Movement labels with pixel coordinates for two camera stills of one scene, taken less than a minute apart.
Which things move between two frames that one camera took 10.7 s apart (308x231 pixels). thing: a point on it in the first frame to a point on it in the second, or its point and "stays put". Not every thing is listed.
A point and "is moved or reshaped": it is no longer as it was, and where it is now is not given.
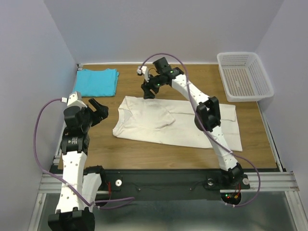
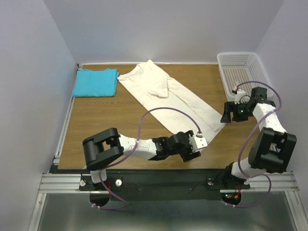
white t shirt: x=170 y=121 is moved or reshaped
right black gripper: x=146 y=87 to x=231 y=107
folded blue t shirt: x=96 y=83 stays put
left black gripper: x=101 y=113 to x=186 y=156
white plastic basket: x=244 y=77 stays put
